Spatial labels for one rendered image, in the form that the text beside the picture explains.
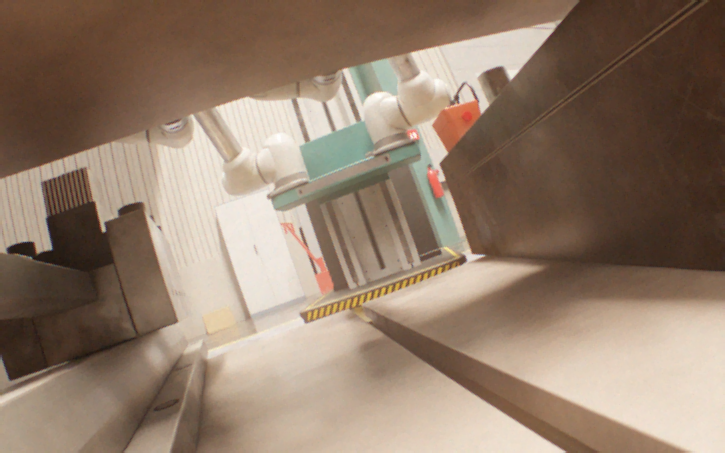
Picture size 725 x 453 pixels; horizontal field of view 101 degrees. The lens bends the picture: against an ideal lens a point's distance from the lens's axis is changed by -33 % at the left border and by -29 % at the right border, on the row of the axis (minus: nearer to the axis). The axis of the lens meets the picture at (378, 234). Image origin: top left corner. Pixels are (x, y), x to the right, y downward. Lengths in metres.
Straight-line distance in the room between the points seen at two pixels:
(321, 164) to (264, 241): 5.03
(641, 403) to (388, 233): 1.71
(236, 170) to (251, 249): 5.04
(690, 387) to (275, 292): 6.67
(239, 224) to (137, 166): 2.39
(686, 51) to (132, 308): 0.86
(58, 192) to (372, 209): 1.41
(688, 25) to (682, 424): 0.36
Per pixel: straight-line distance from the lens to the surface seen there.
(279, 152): 1.80
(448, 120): 1.35
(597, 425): 0.32
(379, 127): 1.74
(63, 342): 0.80
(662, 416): 0.29
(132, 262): 0.76
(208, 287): 7.32
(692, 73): 0.47
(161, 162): 7.84
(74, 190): 0.94
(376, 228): 1.93
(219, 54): 0.69
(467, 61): 10.56
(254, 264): 6.82
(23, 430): 0.34
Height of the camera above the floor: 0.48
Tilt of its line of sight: 1 degrees up
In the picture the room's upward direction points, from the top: 20 degrees counter-clockwise
